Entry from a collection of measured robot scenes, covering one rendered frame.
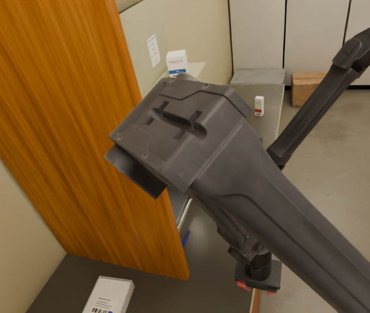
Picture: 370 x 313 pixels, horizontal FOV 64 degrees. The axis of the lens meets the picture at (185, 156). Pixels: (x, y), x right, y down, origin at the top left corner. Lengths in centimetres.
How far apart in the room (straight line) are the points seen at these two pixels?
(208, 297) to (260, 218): 79
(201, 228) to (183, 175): 96
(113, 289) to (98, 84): 67
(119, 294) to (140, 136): 84
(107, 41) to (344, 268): 46
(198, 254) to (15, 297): 62
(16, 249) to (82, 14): 80
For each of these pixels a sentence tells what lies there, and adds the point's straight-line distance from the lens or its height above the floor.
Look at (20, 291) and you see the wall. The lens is 120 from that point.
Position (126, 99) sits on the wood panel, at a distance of 58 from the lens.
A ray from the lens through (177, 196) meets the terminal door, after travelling 104.
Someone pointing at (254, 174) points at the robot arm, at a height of 169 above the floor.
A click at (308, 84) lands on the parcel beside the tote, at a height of 27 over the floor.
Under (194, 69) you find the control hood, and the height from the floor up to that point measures 151.
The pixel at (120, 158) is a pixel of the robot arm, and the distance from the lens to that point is 26.
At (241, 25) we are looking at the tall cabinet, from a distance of 382.
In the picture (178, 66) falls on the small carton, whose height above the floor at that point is 154.
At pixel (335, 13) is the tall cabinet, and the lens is 376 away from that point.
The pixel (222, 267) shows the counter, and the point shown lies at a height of 94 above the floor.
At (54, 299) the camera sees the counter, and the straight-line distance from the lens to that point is 117.
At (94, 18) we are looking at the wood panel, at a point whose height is 174.
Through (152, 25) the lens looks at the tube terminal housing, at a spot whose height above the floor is 165.
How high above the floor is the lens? 183
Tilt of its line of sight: 37 degrees down
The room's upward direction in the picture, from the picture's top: 11 degrees counter-clockwise
